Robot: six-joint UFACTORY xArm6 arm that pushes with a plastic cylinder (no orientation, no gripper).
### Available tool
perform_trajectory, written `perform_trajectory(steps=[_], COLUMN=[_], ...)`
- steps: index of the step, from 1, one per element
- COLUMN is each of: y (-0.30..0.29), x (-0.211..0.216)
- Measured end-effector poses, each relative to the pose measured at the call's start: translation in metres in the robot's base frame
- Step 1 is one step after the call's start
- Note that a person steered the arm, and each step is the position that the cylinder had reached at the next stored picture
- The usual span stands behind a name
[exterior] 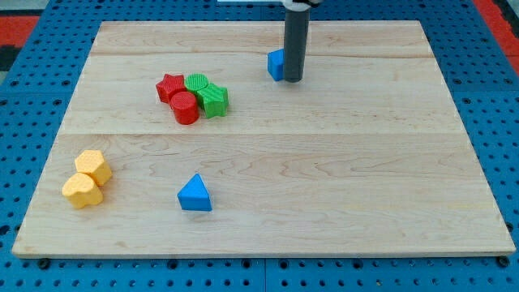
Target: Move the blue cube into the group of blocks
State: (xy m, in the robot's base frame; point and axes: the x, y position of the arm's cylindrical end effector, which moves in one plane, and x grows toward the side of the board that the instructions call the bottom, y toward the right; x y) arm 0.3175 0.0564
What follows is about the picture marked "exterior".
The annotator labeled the green star block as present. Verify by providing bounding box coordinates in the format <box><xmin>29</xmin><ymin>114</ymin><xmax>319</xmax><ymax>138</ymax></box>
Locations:
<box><xmin>198</xmin><ymin>83</ymin><xmax>229</xmax><ymax>118</ymax></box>

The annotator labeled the red cylinder block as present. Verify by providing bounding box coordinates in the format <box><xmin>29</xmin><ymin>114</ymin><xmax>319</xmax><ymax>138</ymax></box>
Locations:
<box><xmin>169</xmin><ymin>92</ymin><xmax>199</xmax><ymax>125</ymax></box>

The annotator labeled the blue cube block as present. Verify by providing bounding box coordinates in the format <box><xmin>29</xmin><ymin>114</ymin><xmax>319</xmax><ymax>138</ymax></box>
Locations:
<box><xmin>267</xmin><ymin>49</ymin><xmax>284</xmax><ymax>81</ymax></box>

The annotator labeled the blue triangle block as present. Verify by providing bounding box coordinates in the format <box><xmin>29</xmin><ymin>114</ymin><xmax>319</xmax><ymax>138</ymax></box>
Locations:
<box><xmin>177</xmin><ymin>174</ymin><xmax>212</xmax><ymax>212</ymax></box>

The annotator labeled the wooden board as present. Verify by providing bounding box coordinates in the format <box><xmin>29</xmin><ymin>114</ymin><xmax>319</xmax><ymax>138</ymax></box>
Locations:
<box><xmin>12</xmin><ymin>20</ymin><xmax>516</xmax><ymax>259</ymax></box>

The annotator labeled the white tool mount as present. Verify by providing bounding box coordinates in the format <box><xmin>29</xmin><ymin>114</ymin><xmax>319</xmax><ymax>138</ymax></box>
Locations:
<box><xmin>217</xmin><ymin>0</ymin><xmax>323</xmax><ymax>10</ymax></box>

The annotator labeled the green cylinder block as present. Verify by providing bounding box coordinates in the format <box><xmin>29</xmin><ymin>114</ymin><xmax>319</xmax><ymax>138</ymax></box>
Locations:
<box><xmin>184</xmin><ymin>73</ymin><xmax>209</xmax><ymax>94</ymax></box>

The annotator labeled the yellow heart block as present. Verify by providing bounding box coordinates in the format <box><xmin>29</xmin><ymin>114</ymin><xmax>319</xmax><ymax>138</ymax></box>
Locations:
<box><xmin>62</xmin><ymin>173</ymin><xmax>104</xmax><ymax>208</ymax></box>

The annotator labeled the red star block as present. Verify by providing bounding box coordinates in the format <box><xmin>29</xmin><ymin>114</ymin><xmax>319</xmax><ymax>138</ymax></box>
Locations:
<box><xmin>156</xmin><ymin>74</ymin><xmax>187</xmax><ymax>103</ymax></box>

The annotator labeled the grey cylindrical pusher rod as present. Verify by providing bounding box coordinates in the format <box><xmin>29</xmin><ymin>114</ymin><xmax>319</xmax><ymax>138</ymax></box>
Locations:
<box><xmin>283</xmin><ymin>9</ymin><xmax>310</xmax><ymax>83</ymax></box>

